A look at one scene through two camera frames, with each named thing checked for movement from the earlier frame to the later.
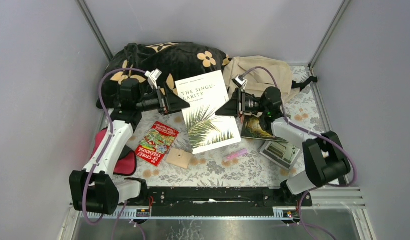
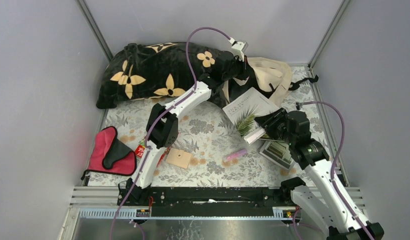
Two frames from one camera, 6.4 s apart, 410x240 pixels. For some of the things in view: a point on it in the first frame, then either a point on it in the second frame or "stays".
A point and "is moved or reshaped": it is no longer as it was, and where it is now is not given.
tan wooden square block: [178, 158] stays
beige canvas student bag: [258, 72] is moved or reshaped
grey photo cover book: [281, 153] stays
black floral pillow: [176, 62] stays
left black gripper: [161, 100] -> [240, 71]
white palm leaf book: [208, 130] is moved or reshaped
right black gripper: [235, 106] -> [268, 121]
